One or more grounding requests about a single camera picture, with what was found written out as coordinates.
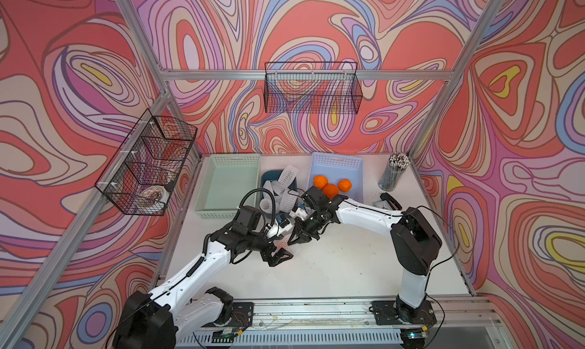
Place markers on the light blue plastic basket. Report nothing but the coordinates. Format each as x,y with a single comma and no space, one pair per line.
337,167

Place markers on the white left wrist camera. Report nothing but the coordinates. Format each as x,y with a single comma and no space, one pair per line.
281,227

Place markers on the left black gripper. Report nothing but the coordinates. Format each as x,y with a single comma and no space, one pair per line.
266,256

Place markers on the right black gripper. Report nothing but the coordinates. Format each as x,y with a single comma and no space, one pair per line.
302,232

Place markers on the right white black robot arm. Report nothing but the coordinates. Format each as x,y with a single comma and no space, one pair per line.
415,241

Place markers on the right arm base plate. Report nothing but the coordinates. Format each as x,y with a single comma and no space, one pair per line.
395,312

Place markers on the green plastic basket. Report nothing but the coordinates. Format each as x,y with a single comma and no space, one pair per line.
226,180

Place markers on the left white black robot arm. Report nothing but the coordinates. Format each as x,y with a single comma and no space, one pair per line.
169,312

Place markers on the cup of pencils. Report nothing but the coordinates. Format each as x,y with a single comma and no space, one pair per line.
394,169

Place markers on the dark teal plastic tub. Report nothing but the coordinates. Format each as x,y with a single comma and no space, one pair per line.
266,203

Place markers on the black wire basket back wall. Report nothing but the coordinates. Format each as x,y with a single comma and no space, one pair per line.
312,87

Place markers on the item in left wire basket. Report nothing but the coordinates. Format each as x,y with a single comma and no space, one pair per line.
152,199

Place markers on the small teal alarm clock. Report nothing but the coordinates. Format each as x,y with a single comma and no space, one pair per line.
381,205

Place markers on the black wire basket wall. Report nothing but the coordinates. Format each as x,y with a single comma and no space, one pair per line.
153,153
312,87

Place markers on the black wire basket left wall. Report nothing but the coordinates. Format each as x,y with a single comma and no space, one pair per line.
153,153

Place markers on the netted orange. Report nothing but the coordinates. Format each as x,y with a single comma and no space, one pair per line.
345,185
320,181
285,246
331,190

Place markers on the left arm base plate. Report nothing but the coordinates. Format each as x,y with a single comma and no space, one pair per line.
241,316

